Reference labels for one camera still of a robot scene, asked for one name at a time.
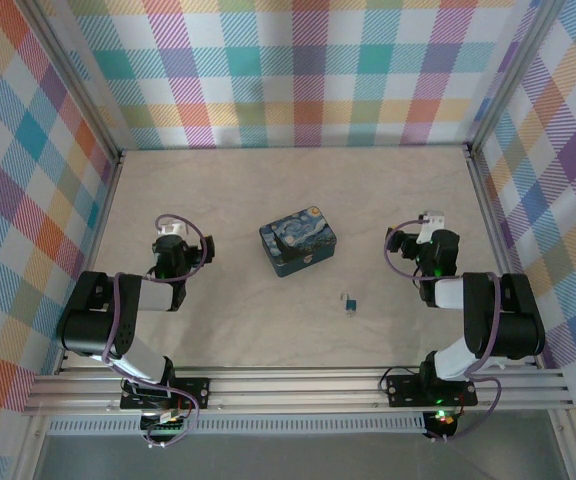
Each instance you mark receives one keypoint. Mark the starry night painted tin box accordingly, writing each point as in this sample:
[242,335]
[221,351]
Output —
[298,240]

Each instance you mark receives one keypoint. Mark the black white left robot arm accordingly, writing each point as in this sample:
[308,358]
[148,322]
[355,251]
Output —
[93,325]

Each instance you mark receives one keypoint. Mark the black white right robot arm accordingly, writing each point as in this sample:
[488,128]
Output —
[513,320]

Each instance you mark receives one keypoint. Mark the plaid colourful backdrop cloth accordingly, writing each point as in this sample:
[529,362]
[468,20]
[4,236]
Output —
[563,200]
[13,200]
[293,75]

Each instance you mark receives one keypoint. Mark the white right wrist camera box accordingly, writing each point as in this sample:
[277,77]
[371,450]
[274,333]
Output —
[429,227]

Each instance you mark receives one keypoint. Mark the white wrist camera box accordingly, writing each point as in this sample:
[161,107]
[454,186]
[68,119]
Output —
[429,227]
[172,228]

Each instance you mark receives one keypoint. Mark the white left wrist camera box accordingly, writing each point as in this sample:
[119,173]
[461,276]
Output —
[172,228]

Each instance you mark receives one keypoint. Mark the aluminium table side rail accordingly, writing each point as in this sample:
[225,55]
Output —
[95,250]
[498,240]

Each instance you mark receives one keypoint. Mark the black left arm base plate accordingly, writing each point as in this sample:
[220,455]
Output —
[195,392]

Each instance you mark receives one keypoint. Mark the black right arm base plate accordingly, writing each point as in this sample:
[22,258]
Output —
[403,390]

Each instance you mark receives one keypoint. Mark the wide aluminium frame rail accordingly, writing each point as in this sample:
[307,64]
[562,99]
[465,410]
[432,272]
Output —
[293,387]

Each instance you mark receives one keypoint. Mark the aluminium frame post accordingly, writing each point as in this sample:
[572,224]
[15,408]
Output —
[75,85]
[513,75]

